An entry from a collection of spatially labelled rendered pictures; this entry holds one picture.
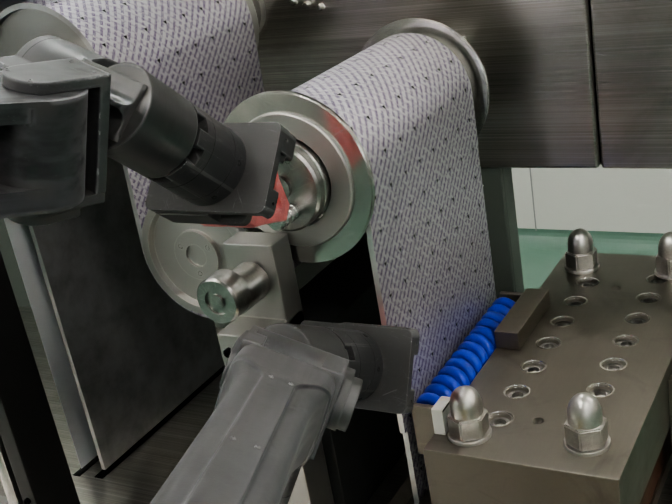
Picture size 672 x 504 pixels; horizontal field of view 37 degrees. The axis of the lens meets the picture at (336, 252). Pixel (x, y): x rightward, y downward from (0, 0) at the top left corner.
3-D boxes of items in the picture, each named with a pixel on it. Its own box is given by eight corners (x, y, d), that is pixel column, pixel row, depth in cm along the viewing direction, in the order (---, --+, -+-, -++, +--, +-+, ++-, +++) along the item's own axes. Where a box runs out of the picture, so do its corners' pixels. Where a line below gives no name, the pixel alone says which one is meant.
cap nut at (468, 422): (440, 443, 83) (433, 395, 81) (457, 419, 86) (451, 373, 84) (482, 449, 81) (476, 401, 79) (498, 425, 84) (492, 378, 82)
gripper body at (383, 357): (415, 414, 79) (371, 417, 72) (304, 399, 84) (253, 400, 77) (422, 330, 79) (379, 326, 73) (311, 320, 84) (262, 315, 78)
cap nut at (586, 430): (557, 453, 79) (552, 403, 77) (571, 427, 82) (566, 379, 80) (604, 460, 77) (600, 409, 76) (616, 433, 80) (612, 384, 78)
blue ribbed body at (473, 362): (413, 430, 89) (408, 396, 88) (497, 319, 106) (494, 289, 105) (450, 436, 88) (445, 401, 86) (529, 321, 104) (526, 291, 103)
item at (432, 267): (399, 433, 89) (366, 238, 82) (493, 311, 107) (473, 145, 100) (405, 433, 88) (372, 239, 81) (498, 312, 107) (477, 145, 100)
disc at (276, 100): (224, 247, 89) (206, 83, 82) (227, 245, 89) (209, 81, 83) (376, 277, 82) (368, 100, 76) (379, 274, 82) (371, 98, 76)
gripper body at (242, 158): (277, 222, 68) (215, 184, 62) (159, 217, 73) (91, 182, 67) (296, 132, 69) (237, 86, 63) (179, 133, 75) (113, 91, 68)
